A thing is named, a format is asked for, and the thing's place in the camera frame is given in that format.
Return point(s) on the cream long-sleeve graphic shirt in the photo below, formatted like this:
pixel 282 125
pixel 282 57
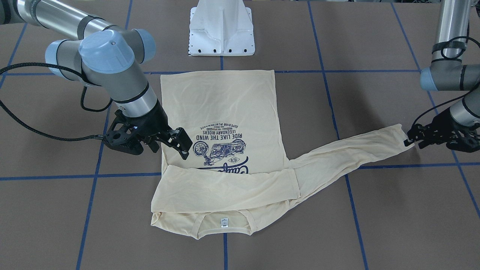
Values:
pixel 237 178

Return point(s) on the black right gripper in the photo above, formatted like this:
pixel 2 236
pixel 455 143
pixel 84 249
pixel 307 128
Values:
pixel 153 123

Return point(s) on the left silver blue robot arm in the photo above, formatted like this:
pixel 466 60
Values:
pixel 447 71

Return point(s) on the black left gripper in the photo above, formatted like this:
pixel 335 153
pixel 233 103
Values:
pixel 450 127

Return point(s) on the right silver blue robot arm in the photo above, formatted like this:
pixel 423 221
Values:
pixel 98 53

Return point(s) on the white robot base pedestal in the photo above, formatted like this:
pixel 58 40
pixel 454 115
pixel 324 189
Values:
pixel 221 28

